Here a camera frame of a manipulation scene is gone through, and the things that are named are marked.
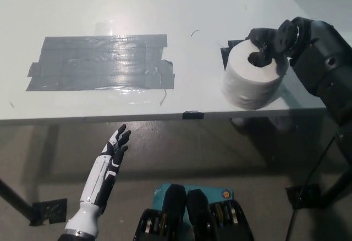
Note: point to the black and white robot right hand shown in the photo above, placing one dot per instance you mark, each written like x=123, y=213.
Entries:
x=286, y=38

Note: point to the white and black robot left hand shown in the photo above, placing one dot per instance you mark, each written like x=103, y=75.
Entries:
x=96, y=188

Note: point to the white toilet paper roll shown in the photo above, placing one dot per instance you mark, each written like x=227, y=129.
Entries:
x=247, y=87

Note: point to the black tape square patch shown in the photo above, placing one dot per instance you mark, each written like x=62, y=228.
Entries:
x=226, y=55

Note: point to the black metal table leg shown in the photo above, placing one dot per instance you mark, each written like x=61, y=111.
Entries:
x=338, y=188
x=16, y=199

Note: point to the white rounded object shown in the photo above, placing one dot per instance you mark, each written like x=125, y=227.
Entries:
x=238, y=121

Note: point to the small black tape piece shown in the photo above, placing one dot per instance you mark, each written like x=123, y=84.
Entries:
x=193, y=115

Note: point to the grey duct tape patch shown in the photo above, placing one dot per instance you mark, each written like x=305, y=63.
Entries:
x=104, y=65

